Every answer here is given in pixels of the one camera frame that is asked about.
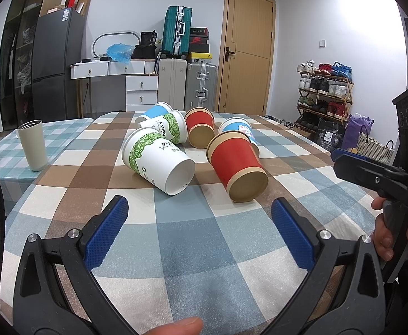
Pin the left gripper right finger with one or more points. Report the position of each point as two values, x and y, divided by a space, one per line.
342 292

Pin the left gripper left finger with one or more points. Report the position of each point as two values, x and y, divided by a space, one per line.
40 305

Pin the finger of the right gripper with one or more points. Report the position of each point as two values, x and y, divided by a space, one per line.
368 173

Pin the red paper cup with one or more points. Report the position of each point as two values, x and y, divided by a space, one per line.
200 126
232 157

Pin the near blue paper cup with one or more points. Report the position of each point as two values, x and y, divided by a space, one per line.
242 125

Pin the blue paper cup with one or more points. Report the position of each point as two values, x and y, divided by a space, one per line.
242 125
159 109

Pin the near green white paper cup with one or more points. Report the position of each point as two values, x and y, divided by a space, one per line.
149 154

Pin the green white paper cup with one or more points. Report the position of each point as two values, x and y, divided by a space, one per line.
171 125
149 154

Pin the far green white paper cup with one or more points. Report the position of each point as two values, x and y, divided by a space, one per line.
171 125

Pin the far blue paper cup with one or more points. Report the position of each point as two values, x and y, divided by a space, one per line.
159 109

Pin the person's right hand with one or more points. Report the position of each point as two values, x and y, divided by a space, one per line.
383 239

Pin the person's left hand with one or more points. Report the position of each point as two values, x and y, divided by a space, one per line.
186 326

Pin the woven basket bag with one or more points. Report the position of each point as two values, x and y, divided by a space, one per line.
371 148

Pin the purple bag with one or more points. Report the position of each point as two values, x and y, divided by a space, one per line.
355 125

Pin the wooden shoe rack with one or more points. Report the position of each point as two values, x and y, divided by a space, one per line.
323 96

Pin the plaid tablecloth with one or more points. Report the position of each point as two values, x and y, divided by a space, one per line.
196 253

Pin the beige tumbler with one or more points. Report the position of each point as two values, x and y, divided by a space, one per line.
33 144

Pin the wooden door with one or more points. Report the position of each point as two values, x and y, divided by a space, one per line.
246 56

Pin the silver suitcase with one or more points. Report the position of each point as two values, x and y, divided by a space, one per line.
201 83

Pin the dark glass cabinet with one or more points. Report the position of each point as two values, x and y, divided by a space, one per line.
16 50

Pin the stacked shoe boxes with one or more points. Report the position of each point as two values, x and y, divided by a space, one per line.
199 48

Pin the white drawer dresser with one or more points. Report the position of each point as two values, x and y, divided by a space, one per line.
113 86

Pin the white suitcase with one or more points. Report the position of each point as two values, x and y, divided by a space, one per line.
172 82

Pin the blue plastic bag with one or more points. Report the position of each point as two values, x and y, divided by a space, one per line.
120 52

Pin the black refrigerator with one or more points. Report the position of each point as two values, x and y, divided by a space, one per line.
57 45

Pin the teal suitcase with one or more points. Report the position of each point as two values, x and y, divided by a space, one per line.
176 34

